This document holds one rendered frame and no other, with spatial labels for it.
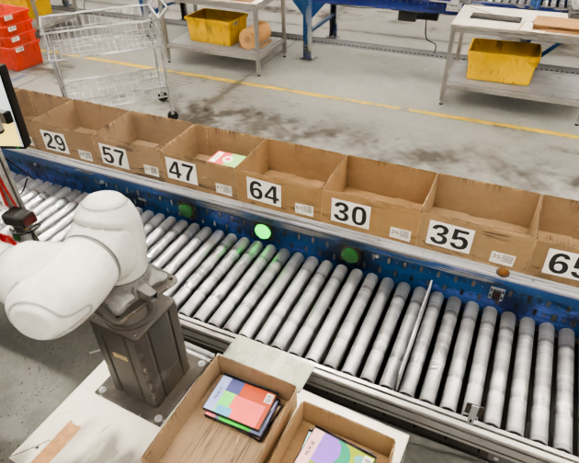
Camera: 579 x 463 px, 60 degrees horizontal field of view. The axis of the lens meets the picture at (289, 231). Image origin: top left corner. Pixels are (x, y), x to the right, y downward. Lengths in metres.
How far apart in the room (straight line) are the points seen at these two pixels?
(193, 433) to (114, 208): 0.72
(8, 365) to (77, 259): 1.94
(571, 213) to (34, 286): 1.82
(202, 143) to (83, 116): 0.77
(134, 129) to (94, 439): 1.64
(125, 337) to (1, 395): 1.56
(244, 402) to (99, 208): 0.73
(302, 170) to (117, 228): 1.26
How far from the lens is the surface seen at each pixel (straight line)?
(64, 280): 1.14
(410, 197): 2.22
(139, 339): 1.44
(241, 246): 2.17
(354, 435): 1.55
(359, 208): 1.96
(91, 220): 1.24
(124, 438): 1.66
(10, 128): 2.09
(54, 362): 2.97
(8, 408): 2.89
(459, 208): 2.20
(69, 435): 1.73
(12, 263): 1.20
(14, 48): 6.99
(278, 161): 2.36
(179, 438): 1.61
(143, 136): 2.78
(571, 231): 2.22
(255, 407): 1.58
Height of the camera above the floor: 2.12
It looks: 38 degrees down
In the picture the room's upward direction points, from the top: 1 degrees counter-clockwise
